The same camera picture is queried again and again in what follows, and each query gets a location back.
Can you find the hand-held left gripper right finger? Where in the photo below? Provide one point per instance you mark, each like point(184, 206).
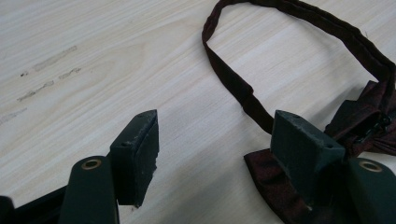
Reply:
point(303, 152)

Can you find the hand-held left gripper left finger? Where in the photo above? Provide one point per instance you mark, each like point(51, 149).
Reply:
point(134, 158)

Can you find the dark maroon bow tie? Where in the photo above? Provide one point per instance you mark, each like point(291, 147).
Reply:
point(230, 79)

